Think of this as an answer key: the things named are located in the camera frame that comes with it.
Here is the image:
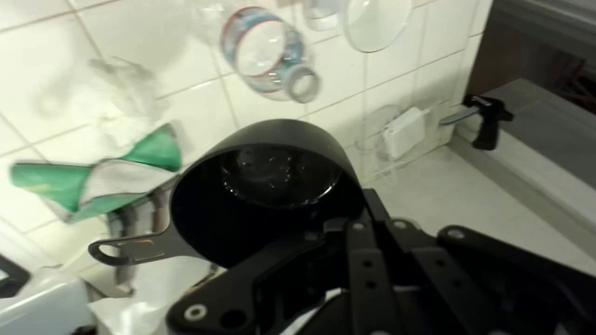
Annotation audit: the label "white mug blue flowers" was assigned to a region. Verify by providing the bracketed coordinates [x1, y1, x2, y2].
[302, 0, 417, 56]

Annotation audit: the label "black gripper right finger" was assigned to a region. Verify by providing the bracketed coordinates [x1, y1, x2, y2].
[363, 188, 596, 335]

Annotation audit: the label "white gas stove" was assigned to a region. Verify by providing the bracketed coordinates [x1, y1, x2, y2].
[0, 249, 99, 335]

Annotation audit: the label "green and white cloth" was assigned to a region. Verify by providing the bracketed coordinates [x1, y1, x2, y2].
[9, 121, 185, 225]

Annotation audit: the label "white power adapter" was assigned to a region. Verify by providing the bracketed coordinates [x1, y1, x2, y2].
[382, 104, 430, 162]

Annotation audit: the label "black camera clamp mount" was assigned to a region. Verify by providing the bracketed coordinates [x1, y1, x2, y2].
[438, 91, 516, 152]

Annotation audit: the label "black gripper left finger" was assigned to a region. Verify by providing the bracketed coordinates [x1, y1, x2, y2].
[164, 212, 402, 335]

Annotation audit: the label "black round pot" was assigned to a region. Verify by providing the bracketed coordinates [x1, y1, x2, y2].
[86, 117, 367, 270]

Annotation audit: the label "clear plastic water bottle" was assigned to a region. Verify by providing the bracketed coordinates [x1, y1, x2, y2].
[218, 3, 324, 106]

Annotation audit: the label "crumpled clear plastic wrap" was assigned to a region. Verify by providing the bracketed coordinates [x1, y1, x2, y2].
[34, 54, 170, 150]

